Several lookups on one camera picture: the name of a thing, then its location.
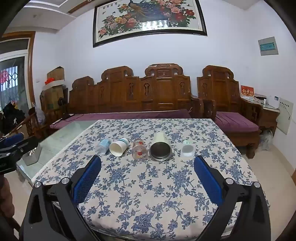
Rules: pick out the person's left forearm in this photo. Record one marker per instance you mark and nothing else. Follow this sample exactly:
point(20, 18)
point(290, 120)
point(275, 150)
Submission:
point(4, 197)

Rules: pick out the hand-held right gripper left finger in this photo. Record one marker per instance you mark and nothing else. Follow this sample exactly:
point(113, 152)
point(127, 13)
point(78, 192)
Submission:
point(89, 176)

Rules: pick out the white wall cabinet door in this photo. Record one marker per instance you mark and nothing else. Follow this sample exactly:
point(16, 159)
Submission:
point(285, 115)

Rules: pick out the blue floral tablecloth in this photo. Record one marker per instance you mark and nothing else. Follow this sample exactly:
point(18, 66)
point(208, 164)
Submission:
point(148, 185)

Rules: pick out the long purple seat cushion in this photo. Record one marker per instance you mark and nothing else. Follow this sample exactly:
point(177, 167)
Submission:
point(120, 115)

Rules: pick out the square purple seat cushion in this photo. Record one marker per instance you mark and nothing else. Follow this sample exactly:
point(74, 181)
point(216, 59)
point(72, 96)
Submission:
point(233, 121)

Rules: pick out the white box device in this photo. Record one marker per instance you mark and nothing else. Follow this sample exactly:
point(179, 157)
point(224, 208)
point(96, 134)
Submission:
point(272, 101)

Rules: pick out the wooden chair frame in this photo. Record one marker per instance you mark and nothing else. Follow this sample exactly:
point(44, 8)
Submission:
point(32, 125)

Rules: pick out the large cardboard box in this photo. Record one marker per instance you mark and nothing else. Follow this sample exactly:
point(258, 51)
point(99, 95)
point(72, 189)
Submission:
point(53, 97)

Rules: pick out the wooden side table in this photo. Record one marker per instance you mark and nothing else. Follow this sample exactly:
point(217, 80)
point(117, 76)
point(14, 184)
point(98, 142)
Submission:
point(269, 115)

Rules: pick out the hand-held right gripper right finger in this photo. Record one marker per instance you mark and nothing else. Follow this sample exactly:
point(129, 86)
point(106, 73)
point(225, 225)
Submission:
point(208, 180)

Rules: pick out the carved wooden armchair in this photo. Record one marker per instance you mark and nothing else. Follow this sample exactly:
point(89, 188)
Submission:
point(219, 92)

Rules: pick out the grey wall electrical panel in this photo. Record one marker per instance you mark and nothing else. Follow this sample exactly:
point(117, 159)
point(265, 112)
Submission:
point(268, 45)

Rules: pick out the clear glass cup red print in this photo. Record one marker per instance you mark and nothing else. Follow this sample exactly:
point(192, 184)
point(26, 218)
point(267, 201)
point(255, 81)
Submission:
point(139, 149)

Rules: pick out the cream steel-lined cup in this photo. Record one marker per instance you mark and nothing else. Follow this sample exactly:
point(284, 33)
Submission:
point(160, 149)

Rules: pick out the framed peacock flower painting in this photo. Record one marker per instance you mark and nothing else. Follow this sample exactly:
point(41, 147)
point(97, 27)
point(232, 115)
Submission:
point(148, 20)

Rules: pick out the small clear plastic cup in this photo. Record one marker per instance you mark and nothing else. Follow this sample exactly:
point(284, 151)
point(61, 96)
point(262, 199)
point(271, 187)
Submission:
point(187, 148)

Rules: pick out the small cardboard box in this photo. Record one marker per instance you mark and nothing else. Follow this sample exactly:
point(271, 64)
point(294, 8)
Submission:
point(56, 73)

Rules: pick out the wooden framed grille door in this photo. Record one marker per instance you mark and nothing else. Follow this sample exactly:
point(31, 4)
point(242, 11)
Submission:
point(13, 69)

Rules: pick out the grey metal box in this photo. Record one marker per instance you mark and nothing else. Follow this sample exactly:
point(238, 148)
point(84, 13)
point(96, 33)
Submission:
point(32, 155)

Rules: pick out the red gift box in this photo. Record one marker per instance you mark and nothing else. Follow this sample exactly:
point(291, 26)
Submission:
point(247, 92)

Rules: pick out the carved wooden sofa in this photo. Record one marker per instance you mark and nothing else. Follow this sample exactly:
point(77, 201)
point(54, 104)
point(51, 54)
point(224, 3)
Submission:
point(138, 92)

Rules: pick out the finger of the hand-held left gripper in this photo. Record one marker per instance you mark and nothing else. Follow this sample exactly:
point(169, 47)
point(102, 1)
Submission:
point(13, 139)
point(27, 144)

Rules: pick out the clear plastic bag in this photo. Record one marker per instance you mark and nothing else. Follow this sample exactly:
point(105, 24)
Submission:
point(266, 140)

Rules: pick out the black standing fan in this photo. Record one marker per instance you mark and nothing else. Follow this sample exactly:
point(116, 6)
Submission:
point(62, 103)

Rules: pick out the glass top coffee table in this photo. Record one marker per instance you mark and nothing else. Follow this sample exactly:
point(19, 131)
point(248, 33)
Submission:
point(60, 136)

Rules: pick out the dark clothes pile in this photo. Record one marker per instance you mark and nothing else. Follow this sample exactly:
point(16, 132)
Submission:
point(11, 115)

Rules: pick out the white paper cup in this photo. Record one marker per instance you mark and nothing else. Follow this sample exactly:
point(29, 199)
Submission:
point(119, 147)

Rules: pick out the clear plastic water bottle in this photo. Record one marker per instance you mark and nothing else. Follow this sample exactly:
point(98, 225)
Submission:
point(104, 146)

